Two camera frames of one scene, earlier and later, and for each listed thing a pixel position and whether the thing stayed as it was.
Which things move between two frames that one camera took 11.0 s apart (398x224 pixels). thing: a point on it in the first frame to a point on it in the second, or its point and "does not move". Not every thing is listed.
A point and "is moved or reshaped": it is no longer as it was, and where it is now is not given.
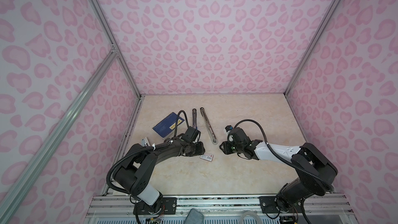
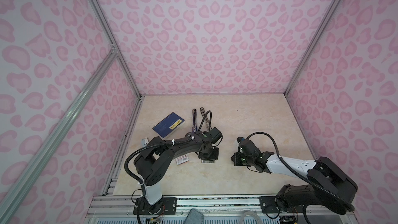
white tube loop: (250, 212) does not move
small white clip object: (145, 142) does not move
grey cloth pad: (194, 217) does not move
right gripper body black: (232, 149) to (242, 160)
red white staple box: (207, 156) is moved or reshaped
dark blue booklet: (168, 124) does not move
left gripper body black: (196, 149) to (213, 153)
